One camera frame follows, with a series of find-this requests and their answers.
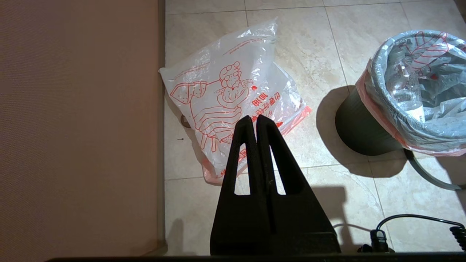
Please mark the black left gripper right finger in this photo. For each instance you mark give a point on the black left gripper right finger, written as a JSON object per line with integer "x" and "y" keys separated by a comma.
{"x": 298, "y": 225}

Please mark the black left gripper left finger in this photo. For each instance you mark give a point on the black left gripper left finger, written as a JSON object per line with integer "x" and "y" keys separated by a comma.
{"x": 240, "y": 218}

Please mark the black round trash bin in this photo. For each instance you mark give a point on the black round trash bin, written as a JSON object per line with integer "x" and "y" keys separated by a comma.
{"x": 356, "y": 127}

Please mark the spare white plastic bag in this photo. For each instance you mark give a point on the spare white plastic bag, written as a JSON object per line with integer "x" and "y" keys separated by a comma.
{"x": 437, "y": 125}

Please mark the white red-printed plastic bag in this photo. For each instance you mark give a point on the white red-printed plastic bag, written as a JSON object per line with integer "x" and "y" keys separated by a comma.
{"x": 225, "y": 87}

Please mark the clear plastic water bottle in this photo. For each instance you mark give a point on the clear plastic water bottle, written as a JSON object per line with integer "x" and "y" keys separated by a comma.
{"x": 404, "y": 87}

